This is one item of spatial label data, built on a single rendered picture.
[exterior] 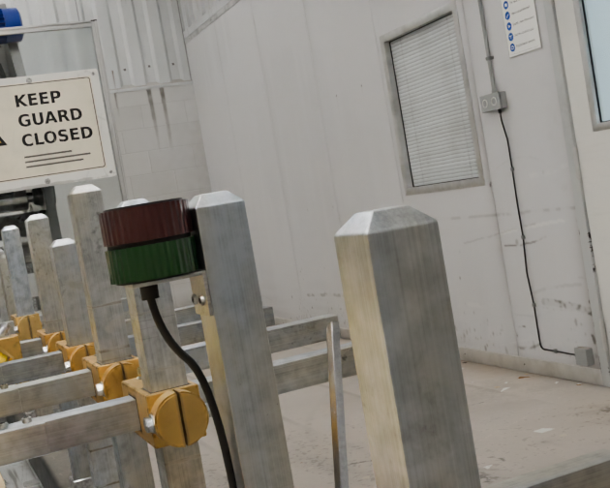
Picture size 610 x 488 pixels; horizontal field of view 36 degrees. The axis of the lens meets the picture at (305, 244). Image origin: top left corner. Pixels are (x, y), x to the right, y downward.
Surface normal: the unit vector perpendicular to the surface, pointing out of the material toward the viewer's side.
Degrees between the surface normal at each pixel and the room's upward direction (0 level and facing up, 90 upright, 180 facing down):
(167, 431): 90
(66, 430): 90
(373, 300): 90
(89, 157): 90
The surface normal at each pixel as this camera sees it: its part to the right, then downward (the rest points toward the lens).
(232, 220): 0.38, -0.01
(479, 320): -0.91, 0.18
